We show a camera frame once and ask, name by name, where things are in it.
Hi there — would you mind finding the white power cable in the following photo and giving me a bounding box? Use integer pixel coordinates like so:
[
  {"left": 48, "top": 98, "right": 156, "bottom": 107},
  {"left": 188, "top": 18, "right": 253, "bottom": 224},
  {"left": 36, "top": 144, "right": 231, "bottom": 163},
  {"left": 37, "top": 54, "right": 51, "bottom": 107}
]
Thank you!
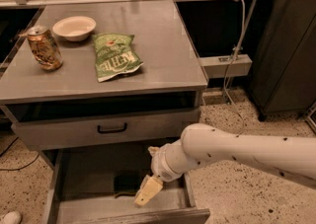
[{"left": 200, "top": 0, "right": 247, "bottom": 137}]

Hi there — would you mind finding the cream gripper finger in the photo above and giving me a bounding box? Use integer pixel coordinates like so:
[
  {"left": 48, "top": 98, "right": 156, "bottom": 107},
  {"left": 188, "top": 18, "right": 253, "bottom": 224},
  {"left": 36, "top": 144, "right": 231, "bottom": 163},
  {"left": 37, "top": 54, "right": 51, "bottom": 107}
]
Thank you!
[{"left": 134, "top": 175, "right": 163, "bottom": 206}]

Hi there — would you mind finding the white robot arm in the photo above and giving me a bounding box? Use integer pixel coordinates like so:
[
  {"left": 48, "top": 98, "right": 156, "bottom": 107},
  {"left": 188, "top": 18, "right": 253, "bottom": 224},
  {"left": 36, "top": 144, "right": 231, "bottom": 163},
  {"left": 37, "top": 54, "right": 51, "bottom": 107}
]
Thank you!
[{"left": 134, "top": 123, "right": 316, "bottom": 206}]

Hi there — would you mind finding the black drawer handle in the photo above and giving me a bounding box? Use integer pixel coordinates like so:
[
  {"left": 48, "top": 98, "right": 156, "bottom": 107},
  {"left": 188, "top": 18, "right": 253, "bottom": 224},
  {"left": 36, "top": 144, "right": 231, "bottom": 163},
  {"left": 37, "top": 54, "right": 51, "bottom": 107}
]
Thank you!
[{"left": 97, "top": 122, "right": 127, "bottom": 134}]

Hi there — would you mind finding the green chip bag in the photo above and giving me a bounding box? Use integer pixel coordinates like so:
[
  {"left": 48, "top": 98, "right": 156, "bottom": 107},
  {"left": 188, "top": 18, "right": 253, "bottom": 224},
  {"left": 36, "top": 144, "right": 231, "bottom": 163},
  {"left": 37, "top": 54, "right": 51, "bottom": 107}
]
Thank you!
[{"left": 92, "top": 34, "right": 143, "bottom": 82}]

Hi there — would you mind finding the gold soda can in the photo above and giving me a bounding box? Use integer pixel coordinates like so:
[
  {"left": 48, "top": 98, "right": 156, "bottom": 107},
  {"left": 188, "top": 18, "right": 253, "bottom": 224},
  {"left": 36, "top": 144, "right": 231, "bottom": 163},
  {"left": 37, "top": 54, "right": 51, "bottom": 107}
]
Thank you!
[{"left": 27, "top": 26, "right": 63, "bottom": 71}]

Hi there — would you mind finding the dark cabinet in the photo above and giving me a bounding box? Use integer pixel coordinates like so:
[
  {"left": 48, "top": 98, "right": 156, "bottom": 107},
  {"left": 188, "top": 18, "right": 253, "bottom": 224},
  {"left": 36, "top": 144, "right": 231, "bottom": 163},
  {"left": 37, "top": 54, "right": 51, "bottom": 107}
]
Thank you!
[{"left": 248, "top": 0, "right": 316, "bottom": 121}]

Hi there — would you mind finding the grey drawer cabinet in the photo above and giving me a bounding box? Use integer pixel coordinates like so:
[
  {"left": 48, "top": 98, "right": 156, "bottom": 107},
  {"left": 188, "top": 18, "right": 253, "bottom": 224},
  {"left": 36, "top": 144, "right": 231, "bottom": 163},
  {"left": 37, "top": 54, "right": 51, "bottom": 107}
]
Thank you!
[{"left": 0, "top": 0, "right": 209, "bottom": 224}]

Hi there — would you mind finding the grey open middle drawer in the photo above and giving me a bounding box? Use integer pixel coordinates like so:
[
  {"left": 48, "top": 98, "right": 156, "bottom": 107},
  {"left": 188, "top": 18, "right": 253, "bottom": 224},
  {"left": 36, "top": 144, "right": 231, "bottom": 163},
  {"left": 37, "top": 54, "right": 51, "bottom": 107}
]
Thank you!
[{"left": 42, "top": 139, "right": 210, "bottom": 224}]

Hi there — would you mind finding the white paper bowl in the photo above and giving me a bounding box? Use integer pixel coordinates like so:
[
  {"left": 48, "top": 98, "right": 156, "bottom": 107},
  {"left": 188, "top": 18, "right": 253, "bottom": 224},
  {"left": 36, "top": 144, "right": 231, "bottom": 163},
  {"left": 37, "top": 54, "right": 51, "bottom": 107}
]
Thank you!
[{"left": 52, "top": 16, "right": 96, "bottom": 41}]

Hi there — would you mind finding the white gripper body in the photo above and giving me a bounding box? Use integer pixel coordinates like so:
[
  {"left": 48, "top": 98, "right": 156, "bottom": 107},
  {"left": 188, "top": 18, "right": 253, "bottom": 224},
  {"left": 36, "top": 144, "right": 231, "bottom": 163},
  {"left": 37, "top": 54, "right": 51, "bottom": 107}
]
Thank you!
[{"left": 148, "top": 144, "right": 182, "bottom": 183}]

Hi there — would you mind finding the grey top drawer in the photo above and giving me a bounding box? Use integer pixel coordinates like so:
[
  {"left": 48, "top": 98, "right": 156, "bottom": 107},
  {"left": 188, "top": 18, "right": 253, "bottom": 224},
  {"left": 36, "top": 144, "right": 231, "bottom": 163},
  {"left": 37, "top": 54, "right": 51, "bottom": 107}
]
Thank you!
[{"left": 8, "top": 91, "right": 200, "bottom": 150}]

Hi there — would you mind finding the white shoe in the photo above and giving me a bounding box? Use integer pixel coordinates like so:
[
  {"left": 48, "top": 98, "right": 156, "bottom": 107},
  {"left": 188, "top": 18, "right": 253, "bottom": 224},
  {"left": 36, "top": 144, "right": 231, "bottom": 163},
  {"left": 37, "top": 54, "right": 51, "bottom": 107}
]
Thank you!
[{"left": 0, "top": 211, "right": 22, "bottom": 224}]

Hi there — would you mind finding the black floor cable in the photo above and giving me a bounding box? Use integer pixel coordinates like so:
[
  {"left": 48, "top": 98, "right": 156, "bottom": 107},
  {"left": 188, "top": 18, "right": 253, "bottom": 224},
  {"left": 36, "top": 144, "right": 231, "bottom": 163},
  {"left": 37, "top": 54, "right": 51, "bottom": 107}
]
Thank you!
[{"left": 0, "top": 136, "right": 40, "bottom": 172}]

